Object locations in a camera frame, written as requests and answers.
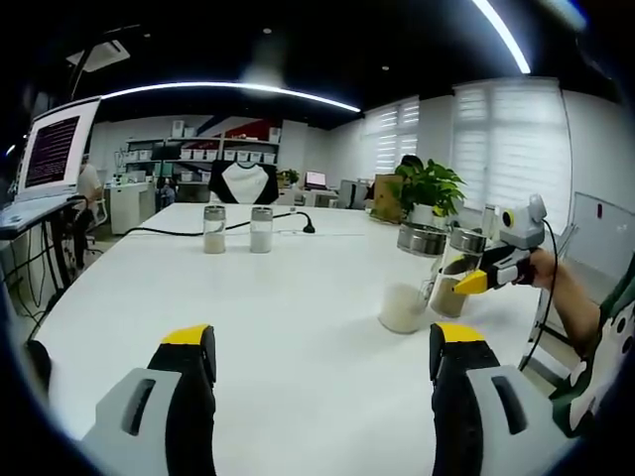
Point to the ceiling air conditioner unit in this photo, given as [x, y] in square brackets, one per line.
[99, 52]

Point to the brown paper bag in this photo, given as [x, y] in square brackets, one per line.
[384, 198]

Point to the small green plant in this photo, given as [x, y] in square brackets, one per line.
[290, 176]

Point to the large brown seasoning bottle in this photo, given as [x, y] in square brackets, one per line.
[449, 302]

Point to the open laptop with bright screen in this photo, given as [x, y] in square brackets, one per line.
[316, 179]

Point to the white laptop with dark screen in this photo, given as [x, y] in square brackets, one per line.
[49, 154]

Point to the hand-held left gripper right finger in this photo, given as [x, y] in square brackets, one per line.
[456, 396]

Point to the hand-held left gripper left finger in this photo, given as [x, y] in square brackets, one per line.
[188, 396]

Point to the small beige seasoning bottle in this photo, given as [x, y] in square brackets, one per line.
[214, 237]

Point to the person's right hand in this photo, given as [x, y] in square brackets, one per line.
[541, 268]

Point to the black laptop stand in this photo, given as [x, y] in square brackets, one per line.
[48, 248]

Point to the large green potted plant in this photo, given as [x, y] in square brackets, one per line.
[429, 188]

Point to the white cabinet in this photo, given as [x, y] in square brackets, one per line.
[129, 205]

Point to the shelf with white storage bins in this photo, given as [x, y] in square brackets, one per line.
[198, 154]

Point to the black rounded object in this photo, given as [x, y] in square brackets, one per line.
[39, 364]

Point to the small white seasoning bottle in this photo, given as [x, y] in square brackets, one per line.
[261, 237]

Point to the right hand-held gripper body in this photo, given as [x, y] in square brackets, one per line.
[521, 228]

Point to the white window blinds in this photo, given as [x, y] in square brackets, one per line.
[506, 149]

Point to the large white seasoning bottle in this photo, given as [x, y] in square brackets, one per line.
[399, 310]

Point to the long ceiling light strip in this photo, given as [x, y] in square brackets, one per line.
[503, 35]
[223, 86]

